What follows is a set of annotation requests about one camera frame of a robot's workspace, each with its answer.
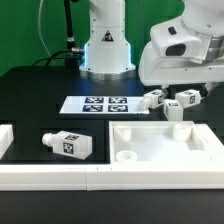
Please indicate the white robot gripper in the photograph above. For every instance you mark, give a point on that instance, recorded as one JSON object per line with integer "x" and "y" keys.
{"x": 155, "y": 70}

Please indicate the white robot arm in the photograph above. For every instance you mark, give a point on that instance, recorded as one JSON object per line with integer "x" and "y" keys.
{"x": 107, "y": 53}

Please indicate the white square tabletop part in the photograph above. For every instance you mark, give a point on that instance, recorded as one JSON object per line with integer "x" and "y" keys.
{"x": 163, "y": 141}

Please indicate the white U-shaped obstacle fence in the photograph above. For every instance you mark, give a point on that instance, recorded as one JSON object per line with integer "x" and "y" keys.
{"x": 114, "y": 176}

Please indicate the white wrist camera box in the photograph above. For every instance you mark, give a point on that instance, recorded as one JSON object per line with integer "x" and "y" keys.
{"x": 174, "y": 39}

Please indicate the white marker tag plate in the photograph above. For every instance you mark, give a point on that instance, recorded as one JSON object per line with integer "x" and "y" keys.
{"x": 102, "y": 105}

